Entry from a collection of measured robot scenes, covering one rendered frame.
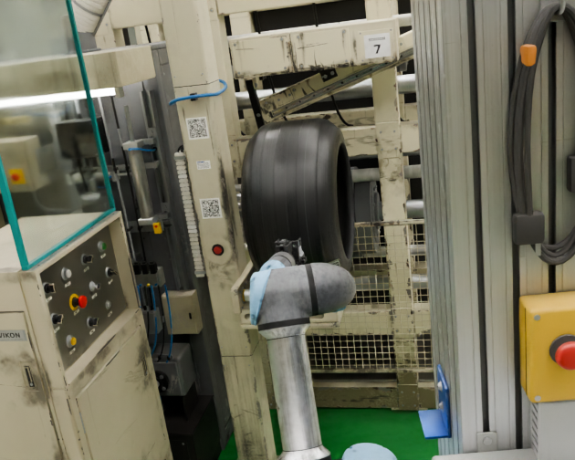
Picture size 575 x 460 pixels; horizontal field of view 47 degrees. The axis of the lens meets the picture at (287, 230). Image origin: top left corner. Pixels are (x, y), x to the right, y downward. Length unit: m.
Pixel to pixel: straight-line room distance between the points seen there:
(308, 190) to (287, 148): 0.17
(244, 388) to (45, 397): 0.86
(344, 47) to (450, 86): 1.65
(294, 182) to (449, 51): 1.34
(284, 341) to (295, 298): 0.09
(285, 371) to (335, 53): 1.35
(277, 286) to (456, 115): 0.72
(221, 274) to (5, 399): 0.84
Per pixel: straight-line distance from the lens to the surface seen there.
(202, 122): 2.33
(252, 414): 2.74
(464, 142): 0.83
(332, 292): 1.44
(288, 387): 1.44
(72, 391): 2.11
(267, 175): 2.13
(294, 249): 1.98
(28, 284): 1.97
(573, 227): 0.89
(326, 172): 2.12
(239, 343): 2.58
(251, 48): 2.51
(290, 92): 2.64
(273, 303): 1.42
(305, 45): 2.47
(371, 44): 2.44
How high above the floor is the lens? 1.84
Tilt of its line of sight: 18 degrees down
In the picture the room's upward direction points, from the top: 7 degrees counter-clockwise
